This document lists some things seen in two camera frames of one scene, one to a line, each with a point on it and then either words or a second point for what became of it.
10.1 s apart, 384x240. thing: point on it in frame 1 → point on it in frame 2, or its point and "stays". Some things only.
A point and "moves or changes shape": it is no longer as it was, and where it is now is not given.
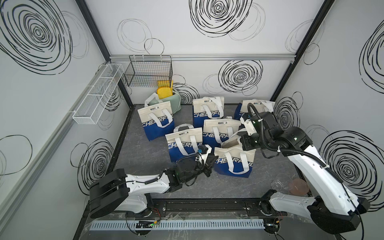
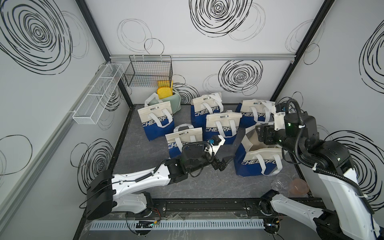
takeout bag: x=186 y=140 stays
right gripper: x=245 y=144 → x=266 y=130
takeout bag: x=157 y=118 stays
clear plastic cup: x=282 y=183 stays
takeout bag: x=234 y=162 moves or changes shape
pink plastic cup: x=299 y=187 stays
